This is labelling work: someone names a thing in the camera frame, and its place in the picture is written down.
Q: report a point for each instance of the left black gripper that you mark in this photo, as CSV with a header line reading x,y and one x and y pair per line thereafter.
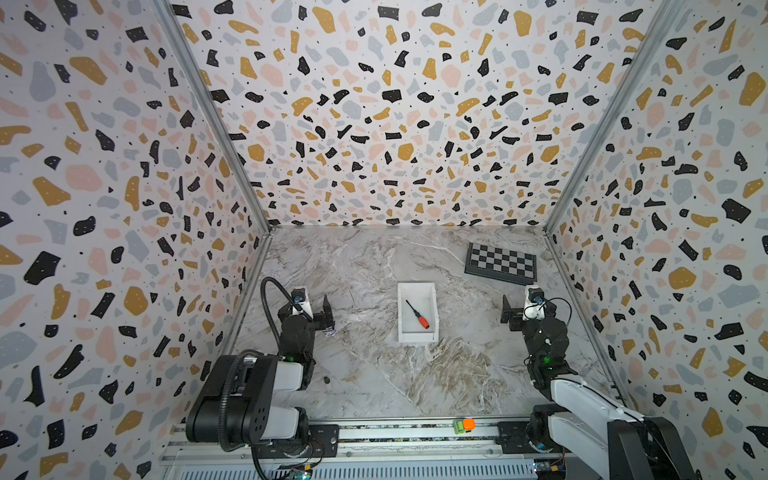
x,y
320,319

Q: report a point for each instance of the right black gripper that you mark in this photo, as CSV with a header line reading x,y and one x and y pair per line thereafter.
x,y
512,315

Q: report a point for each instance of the red black screwdriver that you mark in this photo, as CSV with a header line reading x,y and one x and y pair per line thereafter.
x,y
420,318

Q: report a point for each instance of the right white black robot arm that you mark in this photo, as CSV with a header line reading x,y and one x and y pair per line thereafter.
x,y
613,440

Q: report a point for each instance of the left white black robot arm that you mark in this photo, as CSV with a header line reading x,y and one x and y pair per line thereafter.
x,y
236,409

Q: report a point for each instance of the white rectangular bin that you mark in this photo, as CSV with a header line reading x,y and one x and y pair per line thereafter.
x,y
424,299

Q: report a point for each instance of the black white checkerboard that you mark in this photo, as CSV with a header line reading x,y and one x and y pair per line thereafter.
x,y
501,264

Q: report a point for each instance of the orange green button block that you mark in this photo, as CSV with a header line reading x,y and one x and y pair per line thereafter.
x,y
463,426

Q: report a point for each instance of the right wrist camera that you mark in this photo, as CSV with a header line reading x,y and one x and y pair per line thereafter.
x,y
534,303

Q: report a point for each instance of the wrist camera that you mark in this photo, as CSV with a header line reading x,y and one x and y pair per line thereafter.
x,y
300,303
534,303

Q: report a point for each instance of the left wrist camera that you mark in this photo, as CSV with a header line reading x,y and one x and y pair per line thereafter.
x,y
300,303

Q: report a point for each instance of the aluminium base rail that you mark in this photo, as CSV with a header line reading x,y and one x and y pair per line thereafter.
x,y
389,448

